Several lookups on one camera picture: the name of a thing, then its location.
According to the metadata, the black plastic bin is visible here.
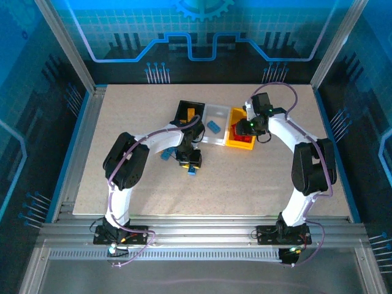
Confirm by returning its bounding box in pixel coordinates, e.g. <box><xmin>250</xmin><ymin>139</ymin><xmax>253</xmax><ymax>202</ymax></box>
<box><xmin>173</xmin><ymin>99</ymin><xmax>206</xmax><ymax>127</ymax></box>

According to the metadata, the black electronics box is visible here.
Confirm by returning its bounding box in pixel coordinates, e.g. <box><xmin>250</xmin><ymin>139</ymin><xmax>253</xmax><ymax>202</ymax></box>
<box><xmin>279</xmin><ymin>247</ymin><xmax>300</xmax><ymax>266</ymax></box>

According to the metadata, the yellow plastic bin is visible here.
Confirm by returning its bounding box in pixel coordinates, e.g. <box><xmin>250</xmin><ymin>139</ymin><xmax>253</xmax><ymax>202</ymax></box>
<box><xmin>225</xmin><ymin>106</ymin><xmax>257</xmax><ymax>151</ymax></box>

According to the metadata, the aluminium frame post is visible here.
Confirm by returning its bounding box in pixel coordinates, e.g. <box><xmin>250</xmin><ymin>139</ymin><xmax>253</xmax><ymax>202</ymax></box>
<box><xmin>33</xmin><ymin>0</ymin><xmax>99</xmax><ymax>94</ymax></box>
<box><xmin>309</xmin><ymin>0</ymin><xmax>371</xmax><ymax>91</ymax></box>

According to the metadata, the white plastic bin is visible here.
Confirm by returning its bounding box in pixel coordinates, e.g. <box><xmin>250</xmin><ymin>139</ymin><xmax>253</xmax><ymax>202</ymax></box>
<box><xmin>200</xmin><ymin>103</ymin><xmax>232</xmax><ymax>146</ymax></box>

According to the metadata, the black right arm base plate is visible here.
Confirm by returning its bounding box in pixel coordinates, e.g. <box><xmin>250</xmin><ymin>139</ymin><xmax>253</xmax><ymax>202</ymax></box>
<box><xmin>256</xmin><ymin>225</ymin><xmax>312</xmax><ymax>246</ymax></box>

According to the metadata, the slotted cable duct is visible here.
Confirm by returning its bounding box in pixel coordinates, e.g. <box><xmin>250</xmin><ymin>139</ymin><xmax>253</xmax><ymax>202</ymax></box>
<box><xmin>48</xmin><ymin>249</ymin><xmax>284</xmax><ymax>262</ymax></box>

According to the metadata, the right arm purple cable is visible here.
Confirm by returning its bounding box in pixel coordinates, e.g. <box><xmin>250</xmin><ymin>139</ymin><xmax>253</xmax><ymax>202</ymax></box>
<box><xmin>249</xmin><ymin>81</ymin><xmax>334</xmax><ymax>268</ymax></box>

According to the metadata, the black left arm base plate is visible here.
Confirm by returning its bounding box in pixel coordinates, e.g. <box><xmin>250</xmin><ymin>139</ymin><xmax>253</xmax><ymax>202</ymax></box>
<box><xmin>93</xmin><ymin>225</ymin><xmax>151</xmax><ymax>246</ymax></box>

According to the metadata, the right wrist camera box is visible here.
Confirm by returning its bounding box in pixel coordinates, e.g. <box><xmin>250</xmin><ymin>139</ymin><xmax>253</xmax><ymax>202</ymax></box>
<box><xmin>244</xmin><ymin>100</ymin><xmax>257</xmax><ymax>122</ymax></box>

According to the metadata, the aluminium side rail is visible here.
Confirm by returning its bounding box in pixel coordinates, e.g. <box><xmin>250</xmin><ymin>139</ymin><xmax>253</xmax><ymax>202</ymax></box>
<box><xmin>51</xmin><ymin>85</ymin><xmax>108</xmax><ymax>223</ymax></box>

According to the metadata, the aluminium frame rail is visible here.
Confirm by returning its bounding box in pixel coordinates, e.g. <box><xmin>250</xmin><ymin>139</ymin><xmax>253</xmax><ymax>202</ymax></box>
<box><xmin>36</xmin><ymin>214</ymin><xmax>368</xmax><ymax>249</ymax></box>

